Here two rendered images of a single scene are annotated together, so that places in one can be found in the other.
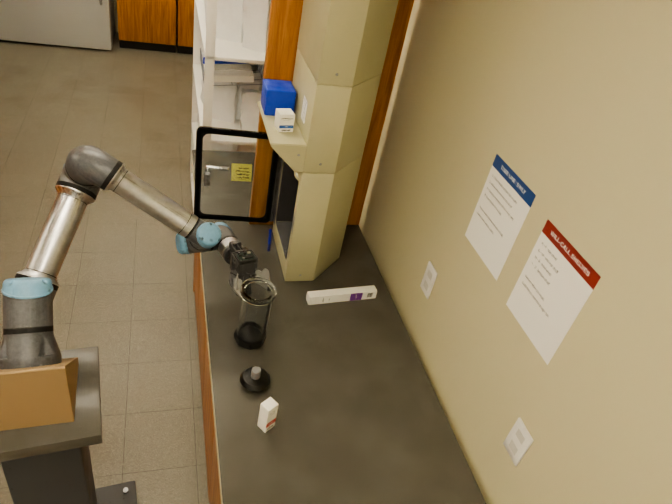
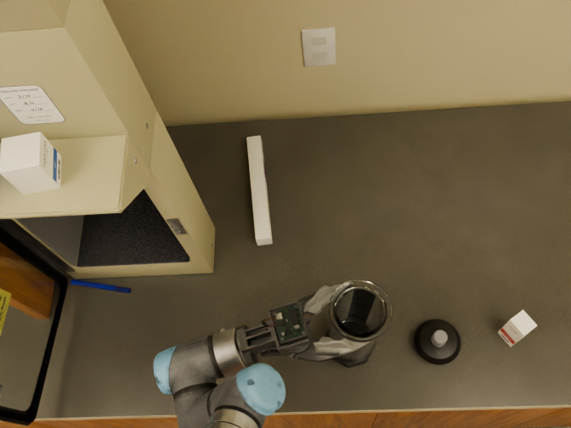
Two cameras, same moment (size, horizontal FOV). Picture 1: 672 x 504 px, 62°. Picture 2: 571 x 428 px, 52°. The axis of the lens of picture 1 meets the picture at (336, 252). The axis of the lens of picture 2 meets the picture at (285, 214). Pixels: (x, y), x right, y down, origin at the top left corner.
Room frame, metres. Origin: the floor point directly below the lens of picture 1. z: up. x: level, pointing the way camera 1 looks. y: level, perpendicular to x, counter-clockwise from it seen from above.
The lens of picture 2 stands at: (1.19, 0.47, 2.16)
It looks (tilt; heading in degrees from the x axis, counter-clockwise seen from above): 64 degrees down; 302
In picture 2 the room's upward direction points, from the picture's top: 12 degrees counter-clockwise
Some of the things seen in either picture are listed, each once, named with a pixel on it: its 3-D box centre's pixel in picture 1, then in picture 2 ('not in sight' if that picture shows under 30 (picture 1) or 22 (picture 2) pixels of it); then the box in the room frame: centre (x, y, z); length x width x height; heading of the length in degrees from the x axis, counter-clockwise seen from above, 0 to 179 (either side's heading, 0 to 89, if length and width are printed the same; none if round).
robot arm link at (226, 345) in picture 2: (232, 250); (232, 349); (1.43, 0.34, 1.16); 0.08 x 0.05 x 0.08; 126
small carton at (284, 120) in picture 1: (284, 120); (31, 164); (1.68, 0.26, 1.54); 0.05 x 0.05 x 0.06; 30
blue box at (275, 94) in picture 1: (278, 97); not in sight; (1.81, 0.31, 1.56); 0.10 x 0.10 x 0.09; 22
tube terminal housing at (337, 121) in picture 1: (324, 172); (81, 136); (1.79, 0.11, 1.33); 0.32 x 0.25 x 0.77; 22
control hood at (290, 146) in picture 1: (279, 135); (25, 194); (1.72, 0.28, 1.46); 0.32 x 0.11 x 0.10; 22
